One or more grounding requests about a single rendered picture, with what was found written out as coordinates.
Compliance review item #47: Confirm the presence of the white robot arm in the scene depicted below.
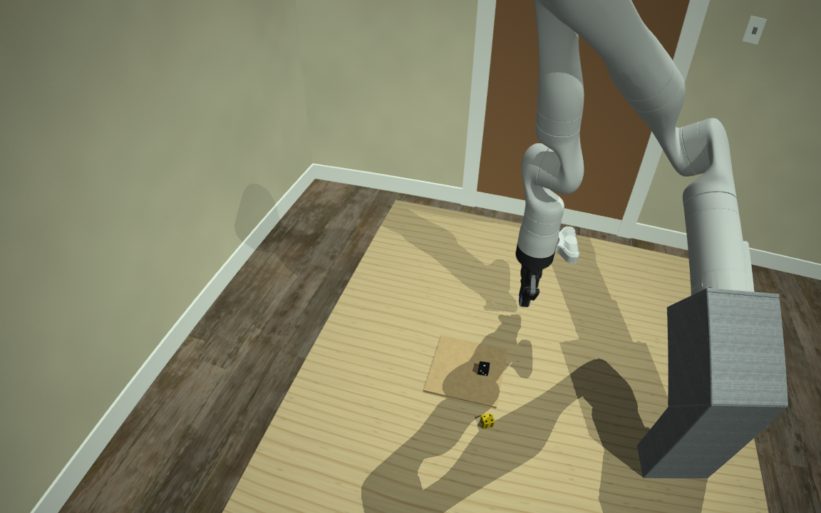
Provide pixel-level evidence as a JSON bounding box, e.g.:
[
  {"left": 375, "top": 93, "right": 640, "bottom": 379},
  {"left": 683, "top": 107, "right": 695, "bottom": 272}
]
[{"left": 517, "top": 0, "right": 754, "bottom": 295}]

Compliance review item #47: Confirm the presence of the tan flat mat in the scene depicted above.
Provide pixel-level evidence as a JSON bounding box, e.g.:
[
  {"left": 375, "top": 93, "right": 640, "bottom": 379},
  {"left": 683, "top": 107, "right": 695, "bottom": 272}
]
[{"left": 424, "top": 335, "right": 508, "bottom": 408}]

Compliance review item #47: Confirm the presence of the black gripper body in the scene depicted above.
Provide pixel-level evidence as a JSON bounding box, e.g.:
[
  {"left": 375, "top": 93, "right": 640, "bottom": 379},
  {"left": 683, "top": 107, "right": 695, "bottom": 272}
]
[{"left": 515, "top": 245, "right": 555, "bottom": 284}]

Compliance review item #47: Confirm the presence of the yellow die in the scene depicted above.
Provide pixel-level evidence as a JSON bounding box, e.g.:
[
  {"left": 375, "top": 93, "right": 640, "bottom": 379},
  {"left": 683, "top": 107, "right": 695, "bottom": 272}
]
[{"left": 480, "top": 413, "right": 495, "bottom": 429}]

